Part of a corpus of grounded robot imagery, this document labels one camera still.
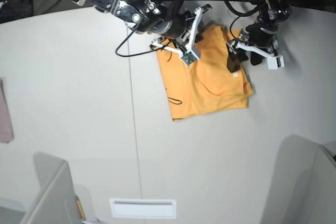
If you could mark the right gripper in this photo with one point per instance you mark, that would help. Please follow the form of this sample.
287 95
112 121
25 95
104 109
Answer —
175 24

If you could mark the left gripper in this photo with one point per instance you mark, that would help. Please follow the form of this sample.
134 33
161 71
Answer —
260 35

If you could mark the orange T-shirt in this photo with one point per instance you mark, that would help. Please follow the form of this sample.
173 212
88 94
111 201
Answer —
205 86

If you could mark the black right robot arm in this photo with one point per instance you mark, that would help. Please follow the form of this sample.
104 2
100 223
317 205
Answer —
153 16

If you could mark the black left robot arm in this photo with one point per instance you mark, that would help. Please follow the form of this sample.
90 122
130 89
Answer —
271 12

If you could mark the grey bin right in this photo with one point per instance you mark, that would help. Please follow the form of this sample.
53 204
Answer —
320 201

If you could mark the grey bin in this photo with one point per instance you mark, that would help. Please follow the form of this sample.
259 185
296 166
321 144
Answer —
56 202
320 201

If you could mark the white label plate on table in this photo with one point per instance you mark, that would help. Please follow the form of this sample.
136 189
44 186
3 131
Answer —
143 208

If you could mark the orange pencil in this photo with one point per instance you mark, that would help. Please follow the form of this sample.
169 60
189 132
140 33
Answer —
80 208

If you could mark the pink folded cloth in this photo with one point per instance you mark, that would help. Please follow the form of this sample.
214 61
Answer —
7 134

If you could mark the grey bin left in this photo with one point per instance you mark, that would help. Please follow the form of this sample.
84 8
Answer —
56 202

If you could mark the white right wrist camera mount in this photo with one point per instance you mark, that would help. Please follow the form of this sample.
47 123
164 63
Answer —
184 46

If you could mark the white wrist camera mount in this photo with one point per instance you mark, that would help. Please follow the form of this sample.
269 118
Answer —
273 58
184 46

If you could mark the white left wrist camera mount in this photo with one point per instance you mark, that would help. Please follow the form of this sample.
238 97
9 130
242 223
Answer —
273 58

